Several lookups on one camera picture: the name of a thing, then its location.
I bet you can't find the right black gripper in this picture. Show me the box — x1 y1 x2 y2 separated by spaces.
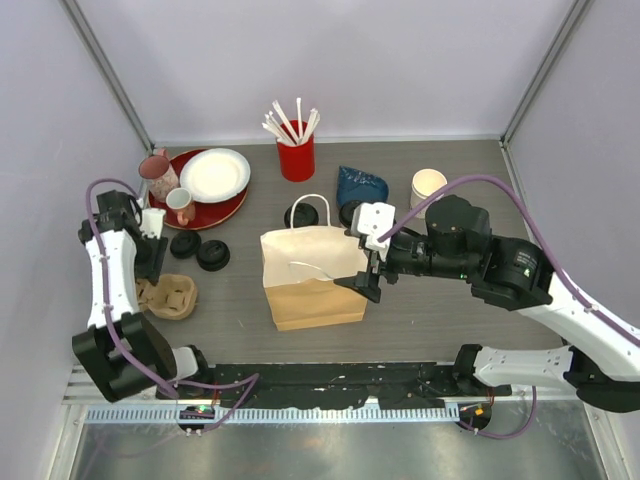
334 230 473 302

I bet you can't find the single black lid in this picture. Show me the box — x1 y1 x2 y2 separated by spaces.
169 230 202 260

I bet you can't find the beige pulp cup carrier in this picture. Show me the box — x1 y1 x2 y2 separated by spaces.
136 274 198 321

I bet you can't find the stack of black lids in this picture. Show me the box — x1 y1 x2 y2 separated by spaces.
196 240 231 272

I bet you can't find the brown paper bag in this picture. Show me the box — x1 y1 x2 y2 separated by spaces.
260 202 368 331

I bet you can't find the stack of paper cups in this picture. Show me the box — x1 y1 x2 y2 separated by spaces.
410 168 447 208

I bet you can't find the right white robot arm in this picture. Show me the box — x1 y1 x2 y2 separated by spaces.
336 195 639 413

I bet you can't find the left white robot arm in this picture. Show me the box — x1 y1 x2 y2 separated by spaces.
72 190 213 402

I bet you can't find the pink floral pitcher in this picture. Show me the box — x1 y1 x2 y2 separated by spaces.
138 148 180 202

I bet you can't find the blue leaf-shaped dish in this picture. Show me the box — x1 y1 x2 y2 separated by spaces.
336 166 389 208

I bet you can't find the white paper plate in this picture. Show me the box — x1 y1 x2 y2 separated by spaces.
180 148 251 204

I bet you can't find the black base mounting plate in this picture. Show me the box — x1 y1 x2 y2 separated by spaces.
178 362 512 410

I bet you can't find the red cylindrical straw holder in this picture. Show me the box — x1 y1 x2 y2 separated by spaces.
276 136 315 182

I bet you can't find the bundle of wrapped straws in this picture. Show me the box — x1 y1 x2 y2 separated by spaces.
261 97 321 147

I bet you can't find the small pink-handled mug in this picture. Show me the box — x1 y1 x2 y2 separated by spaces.
166 187 196 226

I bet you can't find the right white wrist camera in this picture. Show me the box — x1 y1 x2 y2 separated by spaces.
350 202 396 262

